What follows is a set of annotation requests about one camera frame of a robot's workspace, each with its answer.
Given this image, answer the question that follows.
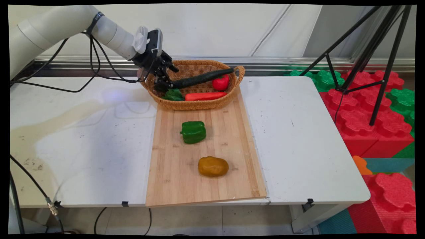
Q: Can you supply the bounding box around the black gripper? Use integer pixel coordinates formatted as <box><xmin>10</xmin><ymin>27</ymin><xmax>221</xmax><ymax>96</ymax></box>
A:
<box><xmin>132</xmin><ymin>49</ymin><xmax>180</xmax><ymax>93</ymax></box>

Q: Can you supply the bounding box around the dark green toy cucumber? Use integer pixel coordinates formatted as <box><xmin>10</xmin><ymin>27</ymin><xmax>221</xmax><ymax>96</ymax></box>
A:
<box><xmin>154</xmin><ymin>68</ymin><xmax>235</xmax><ymax>92</ymax></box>

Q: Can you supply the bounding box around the white vented wrist module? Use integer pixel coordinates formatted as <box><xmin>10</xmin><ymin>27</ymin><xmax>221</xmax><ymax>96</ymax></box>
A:
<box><xmin>132</xmin><ymin>26</ymin><xmax>149</xmax><ymax>55</ymax></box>

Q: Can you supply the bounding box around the woven wicker basket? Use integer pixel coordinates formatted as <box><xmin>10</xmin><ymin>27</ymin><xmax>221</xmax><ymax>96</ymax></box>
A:
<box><xmin>139</xmin><ymin>60</ymin><xmax>245</xmax><ymax>111</ymax></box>

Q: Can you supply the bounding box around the orange toy carrot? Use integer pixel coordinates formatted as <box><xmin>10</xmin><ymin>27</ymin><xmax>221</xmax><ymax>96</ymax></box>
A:
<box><xmin>163</xmin><ymin>88</ymin><xmax>228</xmax><ymax>102</ymax></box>

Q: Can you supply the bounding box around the red toy tomato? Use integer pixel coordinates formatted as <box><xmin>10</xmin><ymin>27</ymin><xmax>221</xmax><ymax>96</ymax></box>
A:
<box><xmin>212</xmin><ymin>74</ymin><xmax>230</xmax><ymax>92</ymax></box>

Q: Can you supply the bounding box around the green toy bell pepper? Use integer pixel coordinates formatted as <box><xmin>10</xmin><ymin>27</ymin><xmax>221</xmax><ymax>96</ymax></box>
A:
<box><xmin>180</xmin><ymin>121</ymin><xmax>207</xmax><ymax>144</ymax></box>

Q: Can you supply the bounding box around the brown toy potato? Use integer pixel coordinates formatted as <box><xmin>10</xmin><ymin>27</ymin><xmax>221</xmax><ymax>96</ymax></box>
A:
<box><xmin>198</xmin><ymin>156</ymin><xmax>229</xmax><ymax>178</ymax></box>

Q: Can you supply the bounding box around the wooden cutting board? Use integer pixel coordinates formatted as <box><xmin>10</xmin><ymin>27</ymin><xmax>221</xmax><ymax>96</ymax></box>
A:
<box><xmin>145</xmin><ymin>86</ymin><xmax>267</xmax><ymax>207</ymax></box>

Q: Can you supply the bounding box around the green foam block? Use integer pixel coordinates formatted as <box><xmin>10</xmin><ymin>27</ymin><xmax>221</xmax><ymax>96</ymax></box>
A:
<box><xmin>385</xmin><ymin>88</ymin><xmax>415</xmax><ymax>138</ymax></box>
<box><xmin>289</xmin><ymin>69</ymin><xmax>346</xmax><ymax>93</ymax></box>

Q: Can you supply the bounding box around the large red foam block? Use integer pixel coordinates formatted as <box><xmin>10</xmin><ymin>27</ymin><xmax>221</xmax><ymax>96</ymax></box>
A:
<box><xmin>319</xmin><ymin>70</ymin><xmax>414</xmax><ymax>158</ymax></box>

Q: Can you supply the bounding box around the white table leg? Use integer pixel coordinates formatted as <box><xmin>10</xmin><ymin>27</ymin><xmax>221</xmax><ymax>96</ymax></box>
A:
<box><xmin>289</xmin><ymin>202</ymin><xmax>349</xmax><ymax>233</ymax></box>

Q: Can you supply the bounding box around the orange foam piece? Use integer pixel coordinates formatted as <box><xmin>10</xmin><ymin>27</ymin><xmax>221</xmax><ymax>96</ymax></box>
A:
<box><xmin>352</xmin><ymin>155</ymin><xmax>373</xmax><ymax>175</ymax></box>

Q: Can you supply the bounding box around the teal floor mat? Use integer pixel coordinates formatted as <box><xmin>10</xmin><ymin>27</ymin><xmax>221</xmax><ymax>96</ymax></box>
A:
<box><xmin>318</xmin><ymin>207</ymin><xmax>358</xmax><ymax>235</ymax></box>

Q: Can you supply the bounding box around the teal foam piece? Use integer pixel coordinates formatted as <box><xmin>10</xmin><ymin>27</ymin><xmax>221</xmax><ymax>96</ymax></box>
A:
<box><xmin>364</xmin><ymin>158</ymin><xmax>415</xmax><ymax>174</ymax></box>

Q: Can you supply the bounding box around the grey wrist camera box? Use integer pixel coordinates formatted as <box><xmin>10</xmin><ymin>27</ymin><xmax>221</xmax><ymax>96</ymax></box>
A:
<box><xmin>148</xmin><ymin>29</ymin><xmax>163</xmax><ymax>57</ymax></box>

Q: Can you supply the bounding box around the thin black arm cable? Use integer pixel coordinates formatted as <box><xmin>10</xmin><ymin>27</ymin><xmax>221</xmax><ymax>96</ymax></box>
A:
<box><xmin>9</xmin><ymin>33</ymin><xmax>102</xmax><ymax>93</ymax></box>
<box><xmin>89</xmin><ymin>33</ymin><xmax>155</xmax><ymax>84</ymax></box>

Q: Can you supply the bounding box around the black cable strap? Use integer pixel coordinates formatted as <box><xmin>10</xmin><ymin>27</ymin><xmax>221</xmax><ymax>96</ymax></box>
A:
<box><xmin>85</xmin><ymin>12</ymin><xmax>105</xmax><ymax>38</ymax></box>

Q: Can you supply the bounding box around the aluminium wall rail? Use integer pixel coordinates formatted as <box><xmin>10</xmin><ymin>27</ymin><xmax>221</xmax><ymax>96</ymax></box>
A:
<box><xmin>33</xmin><ymin>56</ymin><xmax>415</xmax><ymax>72</ymax></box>

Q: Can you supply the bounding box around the black floor cable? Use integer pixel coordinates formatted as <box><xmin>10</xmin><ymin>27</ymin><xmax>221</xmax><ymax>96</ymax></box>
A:
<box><xmin>143</xmin><ymin>208</ymin><xmax>152</xmax><ymax>235</ymax></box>
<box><xmin>94</xmin><ymin>207</ymin><xmax>107</xmax><ymax>235</ymax></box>

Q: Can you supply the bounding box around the black cable with metal connector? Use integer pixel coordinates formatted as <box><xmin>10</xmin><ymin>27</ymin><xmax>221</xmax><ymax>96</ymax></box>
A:
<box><xmin>9</xmin><ymin>155</ymin><xmax>64</xmax><ymax>234</ymax></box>

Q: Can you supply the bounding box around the thick black cable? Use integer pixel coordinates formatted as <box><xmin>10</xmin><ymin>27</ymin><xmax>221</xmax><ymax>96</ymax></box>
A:
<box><xmin>9</xmin><ymin>172</ymin><xmax>25</xmax><ymax>234</ymax></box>

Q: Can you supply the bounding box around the black camera tripod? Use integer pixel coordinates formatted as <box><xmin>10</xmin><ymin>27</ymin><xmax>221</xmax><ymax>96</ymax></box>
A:
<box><xmin>299</xmin><ymin>5</ymin><xmax>412</xmax><ymax>126</ymax></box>

